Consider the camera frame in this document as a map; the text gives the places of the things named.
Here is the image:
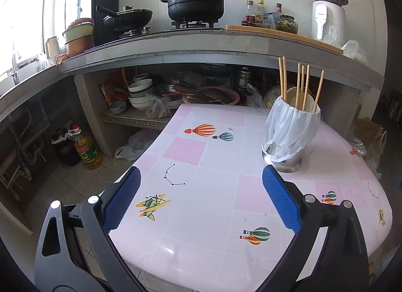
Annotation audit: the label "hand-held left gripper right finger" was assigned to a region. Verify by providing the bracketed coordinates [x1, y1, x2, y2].
[256, 165, 369, 292]

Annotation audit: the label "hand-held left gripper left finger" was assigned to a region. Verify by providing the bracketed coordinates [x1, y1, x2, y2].
[34, 166, 142, 292]

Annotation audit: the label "steel utensil holder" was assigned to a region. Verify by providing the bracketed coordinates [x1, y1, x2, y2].
[262, 141, 304, 173]

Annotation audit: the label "white rice paddle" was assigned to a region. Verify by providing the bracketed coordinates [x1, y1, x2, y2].
[303, 94, 316, 113]

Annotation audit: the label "cream ladle spoon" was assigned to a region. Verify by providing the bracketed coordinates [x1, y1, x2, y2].
[286, 87, 313, 107]

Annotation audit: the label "bunch of wooden chopsticks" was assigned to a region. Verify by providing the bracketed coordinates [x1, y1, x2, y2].
[278, 56, 325, 112]

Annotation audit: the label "white plastic floor bag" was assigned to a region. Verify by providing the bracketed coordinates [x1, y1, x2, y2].
[115, 129, 161, 162]

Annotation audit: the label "yellow cooking oil bottle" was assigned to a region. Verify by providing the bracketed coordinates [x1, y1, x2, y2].
[73, 125, 103, 168]

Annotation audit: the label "white plastic liner bag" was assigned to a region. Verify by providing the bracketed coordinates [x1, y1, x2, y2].
[262, 97, 321, 163]

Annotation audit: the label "dark ceramic jar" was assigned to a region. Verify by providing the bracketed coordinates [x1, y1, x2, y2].
[52, 127, 80, 167]

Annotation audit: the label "patterned-edge shelf board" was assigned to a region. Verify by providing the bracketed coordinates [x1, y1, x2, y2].
[100, 111, 170, 131]

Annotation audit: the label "small teal bowl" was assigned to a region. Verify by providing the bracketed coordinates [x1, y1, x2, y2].
[110, 100, 128, 114]

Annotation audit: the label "dark filled plastic bag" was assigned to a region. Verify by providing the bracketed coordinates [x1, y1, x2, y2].
[146, 94, 172, 120]

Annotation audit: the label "bag of pale noodles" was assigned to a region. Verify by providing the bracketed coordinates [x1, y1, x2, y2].
[264, 85, 283, 107]

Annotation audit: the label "white plastic carrier bag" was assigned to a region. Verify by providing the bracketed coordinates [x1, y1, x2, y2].
[351, 127, 387, 180]

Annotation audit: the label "grey drain pipes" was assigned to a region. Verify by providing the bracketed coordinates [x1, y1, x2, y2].
[0, 97, 51, 189]

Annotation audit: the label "stack of white bowls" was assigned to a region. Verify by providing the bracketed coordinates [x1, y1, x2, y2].
[128, 79, 155, 111]

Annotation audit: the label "red snack packet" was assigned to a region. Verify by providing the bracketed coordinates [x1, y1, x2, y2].
[99, 75, 126, 104]

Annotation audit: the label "cardboard box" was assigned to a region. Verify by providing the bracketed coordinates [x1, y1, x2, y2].
[354, 118, 383, 143]

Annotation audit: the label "stack of plates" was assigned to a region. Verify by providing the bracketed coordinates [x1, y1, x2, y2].
[157, 83, 186, 109]

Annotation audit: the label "pink plastic basin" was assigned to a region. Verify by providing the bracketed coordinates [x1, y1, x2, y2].
[184, 86, 241, 106]

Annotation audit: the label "stacked steel pots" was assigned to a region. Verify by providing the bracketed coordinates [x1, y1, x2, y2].
[232, 66, 255, 92]

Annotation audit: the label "brown clay pot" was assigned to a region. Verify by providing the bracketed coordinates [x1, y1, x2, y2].
[65, 35, 95, 58]

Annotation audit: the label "grey concrete counter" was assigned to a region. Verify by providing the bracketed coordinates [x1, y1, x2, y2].
[0, 33, 385, 123]

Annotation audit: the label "wooden cutting board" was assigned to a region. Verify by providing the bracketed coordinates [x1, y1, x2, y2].
[226, 25, 344, 54]

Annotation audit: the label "crumpled clear plastic bag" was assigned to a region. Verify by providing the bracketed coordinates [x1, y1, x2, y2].
[342, 40, 369, 64]
[323, 25, 339, 44]

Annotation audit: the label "white lidded cup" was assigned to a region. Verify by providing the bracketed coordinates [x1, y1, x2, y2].
[45, 36, 60, 59]

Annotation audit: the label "metal sink faucet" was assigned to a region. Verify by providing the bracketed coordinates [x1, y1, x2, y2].
[11, 53, 21, 85]

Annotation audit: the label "black gas stove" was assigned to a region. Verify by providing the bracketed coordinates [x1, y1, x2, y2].
[107, 19, 227, 40]

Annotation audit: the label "glass jar of pickles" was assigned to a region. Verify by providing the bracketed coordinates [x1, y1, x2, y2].
[276, 15, 299, 33]

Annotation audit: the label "blue white seasoning packet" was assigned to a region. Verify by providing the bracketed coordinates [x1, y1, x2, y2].
[262, 12, 280, 29]

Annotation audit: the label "black frying pan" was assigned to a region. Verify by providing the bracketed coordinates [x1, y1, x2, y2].
[96, 5, 153, 27]

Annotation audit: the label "white kitchen appliance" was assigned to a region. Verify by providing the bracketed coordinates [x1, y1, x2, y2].
[312, 0, 346, 41]

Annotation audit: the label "red label sauce bottle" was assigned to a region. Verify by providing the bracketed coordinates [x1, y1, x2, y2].
[246, 0, 256, 24]

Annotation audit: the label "pan lid with knob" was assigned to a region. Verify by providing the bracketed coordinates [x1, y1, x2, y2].
[116, 5, 148, 17]

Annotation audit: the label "black appliance box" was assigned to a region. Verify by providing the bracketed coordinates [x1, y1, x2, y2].
[66, 0, 119, 46]

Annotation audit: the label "black cooking pot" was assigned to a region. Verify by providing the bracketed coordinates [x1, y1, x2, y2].
[161, 0, 235, 23]

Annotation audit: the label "kitchen window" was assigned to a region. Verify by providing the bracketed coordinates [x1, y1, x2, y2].
[0, 0, 47, 70]

